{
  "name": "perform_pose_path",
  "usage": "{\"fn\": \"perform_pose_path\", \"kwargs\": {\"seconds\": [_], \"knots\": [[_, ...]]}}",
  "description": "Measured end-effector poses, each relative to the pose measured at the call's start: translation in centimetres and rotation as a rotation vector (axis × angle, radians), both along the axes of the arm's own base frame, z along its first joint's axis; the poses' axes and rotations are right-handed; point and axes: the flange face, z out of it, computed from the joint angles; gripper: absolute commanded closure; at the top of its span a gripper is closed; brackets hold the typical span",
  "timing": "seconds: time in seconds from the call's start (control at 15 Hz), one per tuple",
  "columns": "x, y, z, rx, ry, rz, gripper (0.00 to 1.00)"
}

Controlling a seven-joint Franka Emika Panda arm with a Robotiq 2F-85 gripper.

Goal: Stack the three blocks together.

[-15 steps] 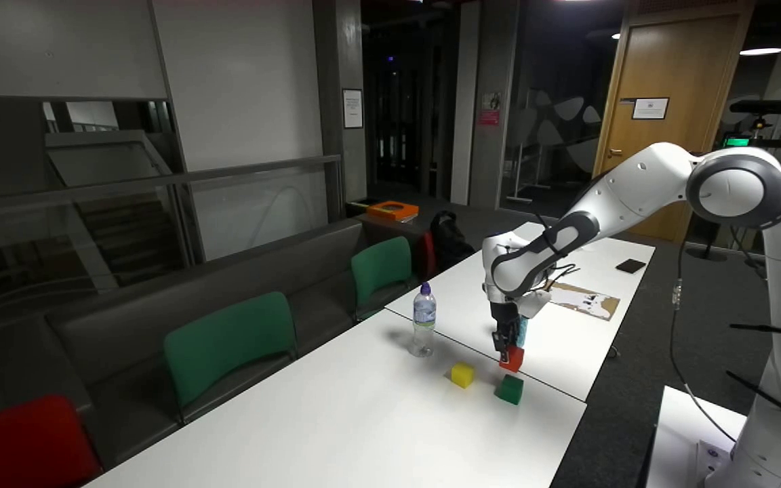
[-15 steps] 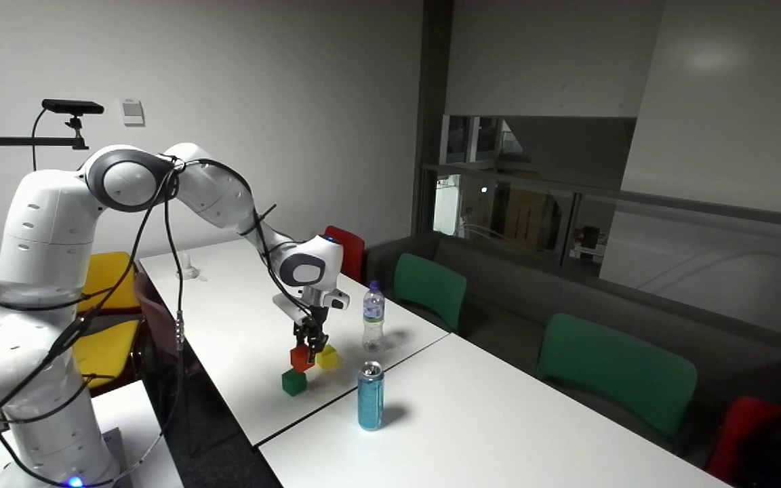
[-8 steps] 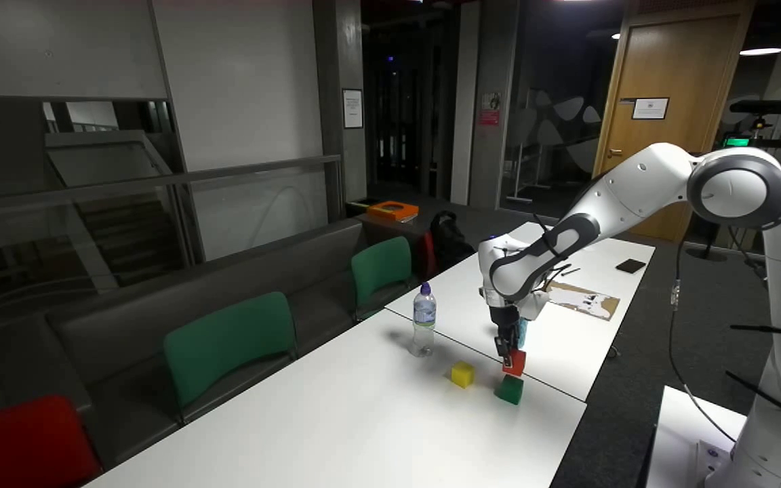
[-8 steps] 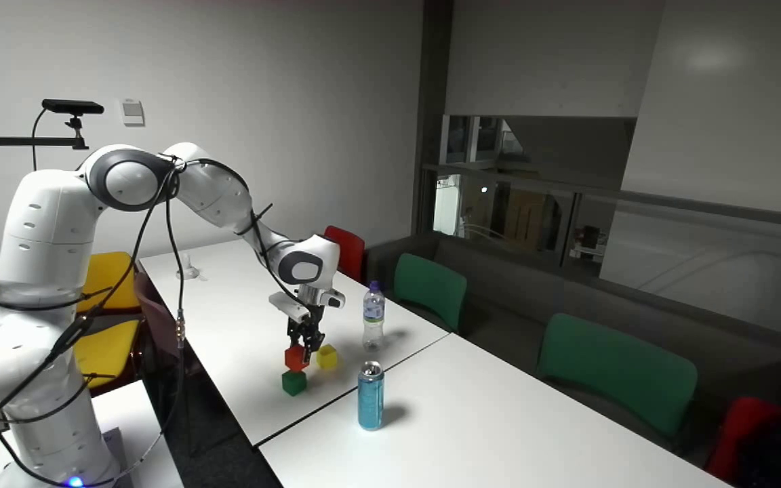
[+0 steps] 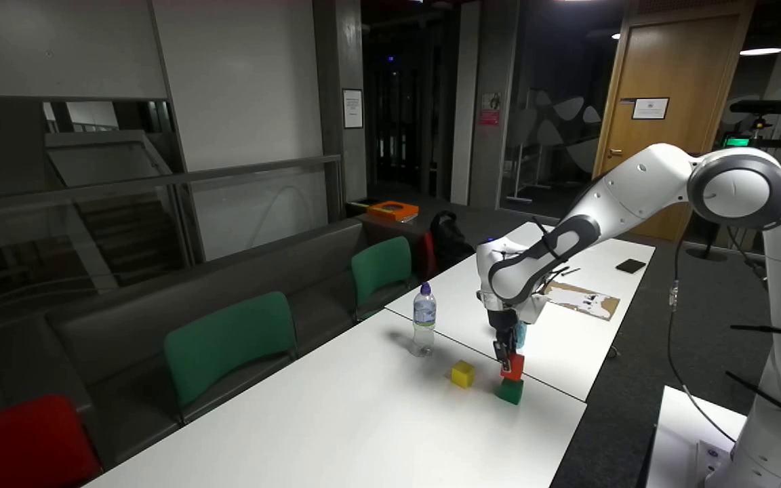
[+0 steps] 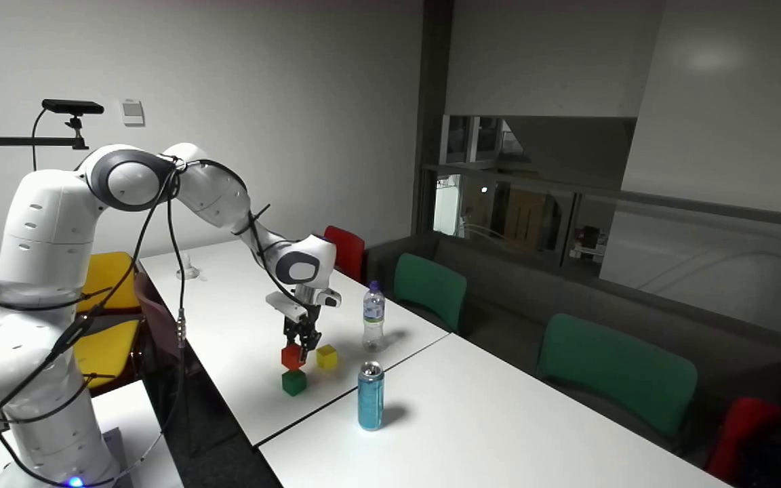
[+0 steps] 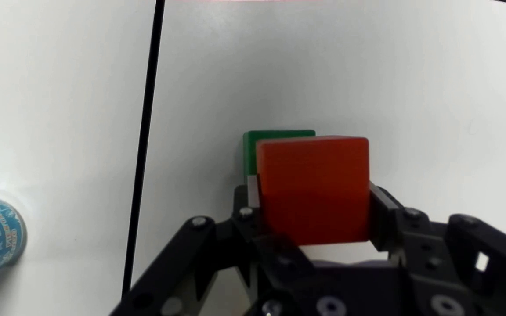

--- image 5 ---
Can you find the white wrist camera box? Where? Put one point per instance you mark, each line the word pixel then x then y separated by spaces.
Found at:
pixel 532 312

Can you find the green cube block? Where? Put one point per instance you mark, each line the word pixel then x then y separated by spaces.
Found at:
pixel 511 392

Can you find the small green lit screen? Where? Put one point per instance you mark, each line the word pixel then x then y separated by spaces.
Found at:
pixel 735 143

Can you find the white wall notice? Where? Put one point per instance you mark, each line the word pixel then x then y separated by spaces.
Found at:
pixel 354 109

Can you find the red chair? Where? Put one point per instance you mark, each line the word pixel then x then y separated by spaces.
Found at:
pixel 19 442
pixel 426 255

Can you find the blue drink can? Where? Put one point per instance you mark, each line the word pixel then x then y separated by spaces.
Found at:
pixel 522 338

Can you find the clear plastic water bottle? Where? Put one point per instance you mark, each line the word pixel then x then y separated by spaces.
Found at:
pixel 423 318

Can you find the green chair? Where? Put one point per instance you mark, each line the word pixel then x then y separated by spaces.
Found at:
pixel 380 272
pixel 228 349

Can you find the black stereo camera bar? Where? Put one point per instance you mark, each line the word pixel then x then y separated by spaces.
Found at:
pixel 762 108

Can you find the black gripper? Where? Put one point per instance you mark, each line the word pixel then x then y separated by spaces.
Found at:
pixel 506 330

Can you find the red cube block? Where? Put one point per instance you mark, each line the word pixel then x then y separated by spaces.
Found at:
pixel 513 371

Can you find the orange box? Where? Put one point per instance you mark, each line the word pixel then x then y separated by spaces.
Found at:
pixel 394 211

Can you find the white door sign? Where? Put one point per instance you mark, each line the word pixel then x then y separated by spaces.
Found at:
pixel 650 109

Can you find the wooden door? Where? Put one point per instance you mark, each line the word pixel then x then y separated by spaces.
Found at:
pixel 670 64

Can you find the ceiling light strip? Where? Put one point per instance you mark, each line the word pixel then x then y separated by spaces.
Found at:
pixel 761 53

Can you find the grey wall ledge rail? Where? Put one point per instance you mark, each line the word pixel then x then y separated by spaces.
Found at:
pixel 228 173

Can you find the black phone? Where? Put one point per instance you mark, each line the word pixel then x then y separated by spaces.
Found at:
pixel 631 266

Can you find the pink wall sign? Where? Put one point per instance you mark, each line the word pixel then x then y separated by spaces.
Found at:
pixel 488 117

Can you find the grey sofa bench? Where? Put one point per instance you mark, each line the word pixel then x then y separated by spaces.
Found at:
pixel 136 326

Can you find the black backpack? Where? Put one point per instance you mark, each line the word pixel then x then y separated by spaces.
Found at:
pixel 450 239

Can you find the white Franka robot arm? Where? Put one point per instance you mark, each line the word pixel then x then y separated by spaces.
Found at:
pixel 643 192

